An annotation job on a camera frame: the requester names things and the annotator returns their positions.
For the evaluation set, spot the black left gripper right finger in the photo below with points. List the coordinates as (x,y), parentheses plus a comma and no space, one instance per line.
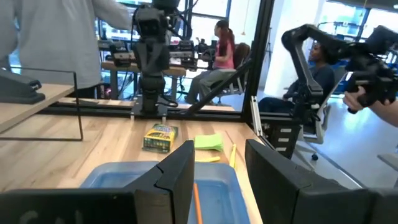
(270,186)

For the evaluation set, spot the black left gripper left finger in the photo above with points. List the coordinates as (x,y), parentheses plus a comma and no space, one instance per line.
(174,186)

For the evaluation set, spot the yellow green crayon box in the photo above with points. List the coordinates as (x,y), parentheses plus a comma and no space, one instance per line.
(160,138)

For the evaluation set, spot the green sticky notes pad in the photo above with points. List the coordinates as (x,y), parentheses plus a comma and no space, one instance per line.
(208,142)

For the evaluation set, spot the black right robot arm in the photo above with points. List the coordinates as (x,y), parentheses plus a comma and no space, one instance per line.
(152,62)

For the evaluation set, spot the person's forearm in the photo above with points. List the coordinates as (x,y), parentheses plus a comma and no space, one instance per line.
(385,112)

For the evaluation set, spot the orange pencil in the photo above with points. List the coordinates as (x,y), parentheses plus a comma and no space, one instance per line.
(197,205)

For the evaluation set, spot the blue translucent pencil box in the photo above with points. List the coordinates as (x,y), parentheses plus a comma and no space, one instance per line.
(217,193)

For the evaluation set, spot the white office chair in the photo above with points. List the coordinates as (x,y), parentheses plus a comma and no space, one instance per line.
(320,130)

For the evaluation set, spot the background wooden table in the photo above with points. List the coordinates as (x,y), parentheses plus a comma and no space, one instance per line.
(174,71)

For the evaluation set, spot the person's hand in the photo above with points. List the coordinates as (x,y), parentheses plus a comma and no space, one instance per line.
(353,99)

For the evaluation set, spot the person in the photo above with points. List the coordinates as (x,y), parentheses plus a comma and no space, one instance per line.
(323,77)
(224,56)
(56,40)

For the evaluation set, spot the brown office chair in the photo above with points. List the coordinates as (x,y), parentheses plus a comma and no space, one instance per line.
(242,53)

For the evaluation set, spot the wooden shelf riser metal legs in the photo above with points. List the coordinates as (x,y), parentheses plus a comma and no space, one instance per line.
(31,102)

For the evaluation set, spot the black aluminium frame rails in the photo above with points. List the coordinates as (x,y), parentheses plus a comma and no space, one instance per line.
(258,62)

